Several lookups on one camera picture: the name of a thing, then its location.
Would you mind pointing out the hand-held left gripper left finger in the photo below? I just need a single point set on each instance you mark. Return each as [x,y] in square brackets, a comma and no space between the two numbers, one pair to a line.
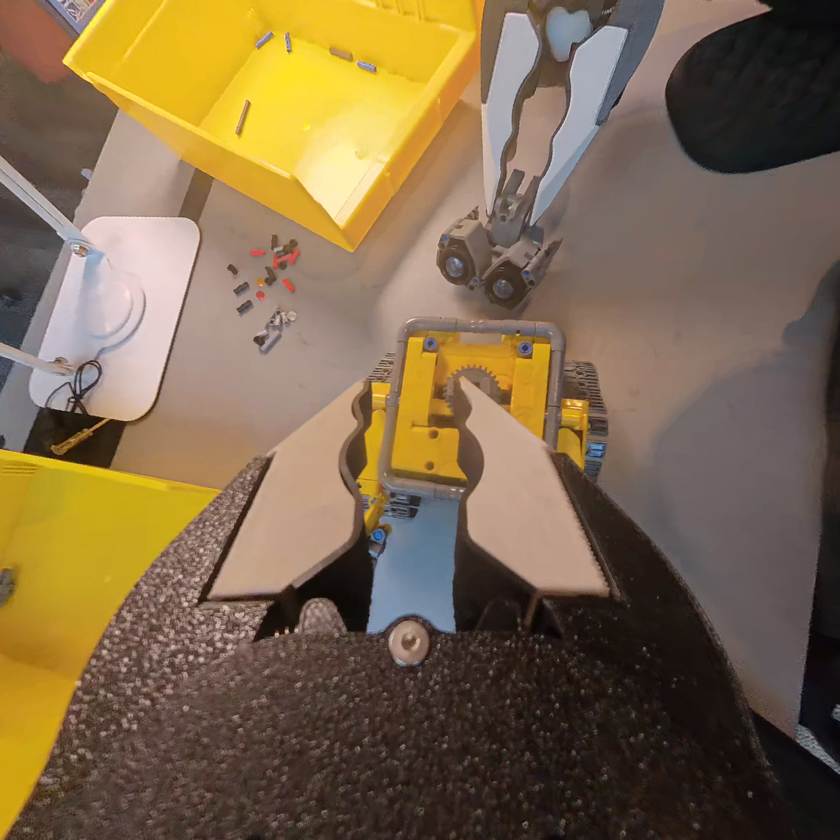
[289,518]

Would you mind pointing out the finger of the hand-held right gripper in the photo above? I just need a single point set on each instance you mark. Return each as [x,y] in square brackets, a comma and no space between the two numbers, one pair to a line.
[502,98]
[577,118]

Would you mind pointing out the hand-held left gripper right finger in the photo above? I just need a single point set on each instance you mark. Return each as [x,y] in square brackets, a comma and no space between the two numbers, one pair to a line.
[531,518]

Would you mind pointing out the yellow tracked toy robot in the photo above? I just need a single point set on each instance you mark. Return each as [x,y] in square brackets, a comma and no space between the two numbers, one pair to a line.
[472,394]

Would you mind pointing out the grey motor block assembly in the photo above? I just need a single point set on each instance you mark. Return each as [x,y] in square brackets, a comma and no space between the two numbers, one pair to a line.
[472,262]

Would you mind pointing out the yellow plastic parts bin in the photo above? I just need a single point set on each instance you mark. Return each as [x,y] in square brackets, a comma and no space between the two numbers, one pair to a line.
[65,558]
[295,118]

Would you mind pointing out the white book stand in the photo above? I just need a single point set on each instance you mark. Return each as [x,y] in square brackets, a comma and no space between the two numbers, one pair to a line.
[131,315]

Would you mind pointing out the grey desk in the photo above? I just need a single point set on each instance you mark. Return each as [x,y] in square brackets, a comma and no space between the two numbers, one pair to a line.
[656,328]

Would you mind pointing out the small grey connector pieces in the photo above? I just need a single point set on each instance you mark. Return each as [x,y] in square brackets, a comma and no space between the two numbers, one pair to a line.
[275,328]

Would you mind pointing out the scattered small building pins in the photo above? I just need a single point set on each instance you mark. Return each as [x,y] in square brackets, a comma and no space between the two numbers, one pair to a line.
[269,269]

